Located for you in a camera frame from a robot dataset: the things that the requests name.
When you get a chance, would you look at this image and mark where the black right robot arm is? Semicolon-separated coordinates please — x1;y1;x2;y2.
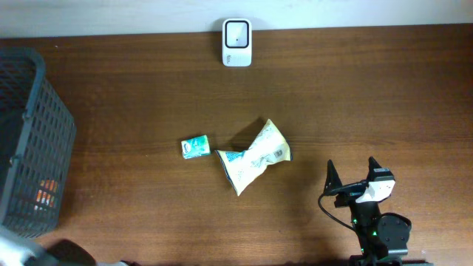
318;157;428;266

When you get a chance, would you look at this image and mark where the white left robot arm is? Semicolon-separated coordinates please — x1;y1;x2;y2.
1;225;138;266

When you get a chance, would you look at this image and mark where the white barcode scanner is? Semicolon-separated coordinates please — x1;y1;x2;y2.
222;18;253;67

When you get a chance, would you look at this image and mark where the cream yellow snack bag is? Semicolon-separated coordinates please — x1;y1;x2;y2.
216;119;293;197

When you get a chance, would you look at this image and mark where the teal small drink carton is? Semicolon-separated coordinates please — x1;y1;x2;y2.
180;134;211;160

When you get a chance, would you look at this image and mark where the dark grey plastic basket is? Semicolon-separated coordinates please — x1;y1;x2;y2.
1;47;77;238

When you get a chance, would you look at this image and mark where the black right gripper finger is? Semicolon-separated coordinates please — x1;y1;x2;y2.
367;157;383;181
324;160;343;195

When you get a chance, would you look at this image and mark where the black camera cable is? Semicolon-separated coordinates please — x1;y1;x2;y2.
318;183;358;233

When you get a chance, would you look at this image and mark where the green orange juice carton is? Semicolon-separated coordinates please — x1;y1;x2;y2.
34;180;59;211

